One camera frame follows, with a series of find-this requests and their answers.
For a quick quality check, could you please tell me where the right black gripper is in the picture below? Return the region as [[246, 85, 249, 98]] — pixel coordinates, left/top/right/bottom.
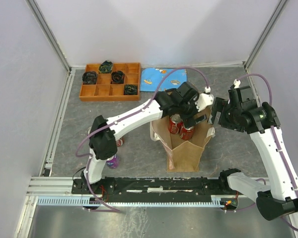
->
[[207, 97, 245, 133]]

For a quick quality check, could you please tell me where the red coke can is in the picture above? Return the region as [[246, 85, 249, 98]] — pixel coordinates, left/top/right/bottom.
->
[[116, 138, 124, 147], [180, 125, 195, 140], [168, 114, 183, 134]]

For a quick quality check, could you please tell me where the brown canvas tote bag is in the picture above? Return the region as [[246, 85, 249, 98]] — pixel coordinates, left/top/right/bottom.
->
[[150, 107, 215, 172]]

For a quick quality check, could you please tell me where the red coke can front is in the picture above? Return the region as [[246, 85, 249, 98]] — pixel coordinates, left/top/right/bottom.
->
[[116, 138, 124, 147]]

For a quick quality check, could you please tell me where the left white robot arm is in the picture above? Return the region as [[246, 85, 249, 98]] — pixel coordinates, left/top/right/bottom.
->
[[82, 82, 214, 193]]

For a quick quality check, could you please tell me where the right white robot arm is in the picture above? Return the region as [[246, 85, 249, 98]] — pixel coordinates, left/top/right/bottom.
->
[[209, 86, 298, 221]]

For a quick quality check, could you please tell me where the blue patterned cloth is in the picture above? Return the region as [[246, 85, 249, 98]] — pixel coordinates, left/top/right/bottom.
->
[[140, 68, 187, 92]]

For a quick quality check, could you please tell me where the dark rolled sock right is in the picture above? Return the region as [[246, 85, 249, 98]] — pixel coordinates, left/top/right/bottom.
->
[[124, 84, 138, 96]]

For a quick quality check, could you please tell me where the orange wooden divider tray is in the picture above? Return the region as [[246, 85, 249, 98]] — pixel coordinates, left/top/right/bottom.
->
[[79, 62, 141, 102]]

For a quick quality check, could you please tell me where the dark rolled sock middle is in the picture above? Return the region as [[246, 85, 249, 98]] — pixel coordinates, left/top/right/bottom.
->
[[111, 70, 125, 84]]

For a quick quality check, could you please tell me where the purple fanta can front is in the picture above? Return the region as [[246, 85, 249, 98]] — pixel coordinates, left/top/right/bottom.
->
[[106, 154, 120, 169]]

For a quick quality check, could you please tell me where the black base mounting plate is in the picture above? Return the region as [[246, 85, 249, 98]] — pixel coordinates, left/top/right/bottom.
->
[[72, 176, 249, 203]]

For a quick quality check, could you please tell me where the dark rolled sock top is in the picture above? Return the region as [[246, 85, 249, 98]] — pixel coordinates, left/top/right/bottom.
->
[[98, 60, 114, 74]]

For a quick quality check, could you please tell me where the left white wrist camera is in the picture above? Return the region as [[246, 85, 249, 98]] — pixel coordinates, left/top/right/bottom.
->
[[194, 86, 214, 112]]

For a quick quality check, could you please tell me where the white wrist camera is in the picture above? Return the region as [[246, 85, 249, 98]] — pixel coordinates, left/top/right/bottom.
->
[[194, 86, 214, 112], [233, 79, 241, 89]]

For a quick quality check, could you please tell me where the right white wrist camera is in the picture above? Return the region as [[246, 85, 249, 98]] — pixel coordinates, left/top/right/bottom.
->
[[233, 79, 241, 89]]

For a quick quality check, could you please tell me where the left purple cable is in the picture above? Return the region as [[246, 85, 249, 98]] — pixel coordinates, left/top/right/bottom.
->
[[75, 66, 211, 213]]

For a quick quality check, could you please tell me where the right aluminium corner post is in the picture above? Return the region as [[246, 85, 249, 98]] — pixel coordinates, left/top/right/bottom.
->
[[243, 0, 289, 71]]

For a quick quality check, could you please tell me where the aluminium corner post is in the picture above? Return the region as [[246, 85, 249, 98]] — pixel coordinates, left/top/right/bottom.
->
[[26, 0, 72, 71], [243, 0, 289, 71]]

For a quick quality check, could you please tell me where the light blue cable duct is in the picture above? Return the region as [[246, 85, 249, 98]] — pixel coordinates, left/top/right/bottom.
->
[[37, 195, 235, 208]]

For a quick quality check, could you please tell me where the left aluminium corner post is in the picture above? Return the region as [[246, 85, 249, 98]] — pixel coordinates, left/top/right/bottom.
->
[[26, 0, 72, 71]]

